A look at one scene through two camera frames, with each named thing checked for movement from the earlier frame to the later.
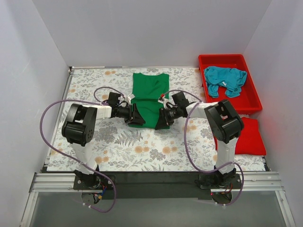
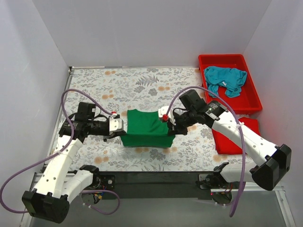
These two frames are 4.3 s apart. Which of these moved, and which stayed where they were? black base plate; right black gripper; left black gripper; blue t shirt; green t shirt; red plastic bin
Moved: green t shirt; left black gripper; right black gripper
Stayed: blue t shirt; black base plate; red plastic bin
